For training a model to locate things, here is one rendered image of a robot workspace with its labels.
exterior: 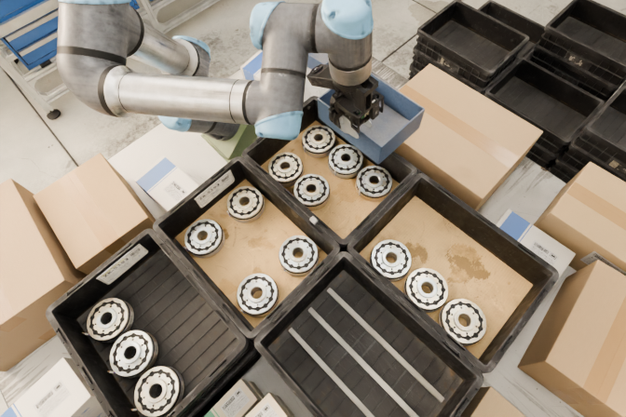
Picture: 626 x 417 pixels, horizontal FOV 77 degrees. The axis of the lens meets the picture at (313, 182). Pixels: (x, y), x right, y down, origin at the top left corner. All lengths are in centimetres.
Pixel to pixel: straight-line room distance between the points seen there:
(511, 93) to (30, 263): 197
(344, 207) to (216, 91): 57
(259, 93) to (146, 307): 69
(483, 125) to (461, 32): 99
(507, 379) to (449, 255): 34
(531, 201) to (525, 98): 81
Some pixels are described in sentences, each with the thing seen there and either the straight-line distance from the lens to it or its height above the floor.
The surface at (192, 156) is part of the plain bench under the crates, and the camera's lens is 146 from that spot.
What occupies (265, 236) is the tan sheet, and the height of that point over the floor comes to 83.
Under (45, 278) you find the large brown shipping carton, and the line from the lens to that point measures 122.
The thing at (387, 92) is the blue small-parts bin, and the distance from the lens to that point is 99.
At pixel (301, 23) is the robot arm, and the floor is 144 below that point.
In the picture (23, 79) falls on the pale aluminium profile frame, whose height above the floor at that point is 31.
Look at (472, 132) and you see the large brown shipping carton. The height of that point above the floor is 90.
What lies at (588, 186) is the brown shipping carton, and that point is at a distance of 131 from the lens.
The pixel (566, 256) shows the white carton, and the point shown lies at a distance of 127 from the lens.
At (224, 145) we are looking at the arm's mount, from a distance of 136.
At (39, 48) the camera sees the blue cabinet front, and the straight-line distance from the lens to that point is 274.
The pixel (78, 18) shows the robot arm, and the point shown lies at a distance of 86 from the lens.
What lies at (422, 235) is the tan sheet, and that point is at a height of 83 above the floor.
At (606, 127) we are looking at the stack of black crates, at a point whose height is 49.
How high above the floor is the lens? 184
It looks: 61 degrees down
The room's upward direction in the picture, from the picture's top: 6 degrees counter-clockwise
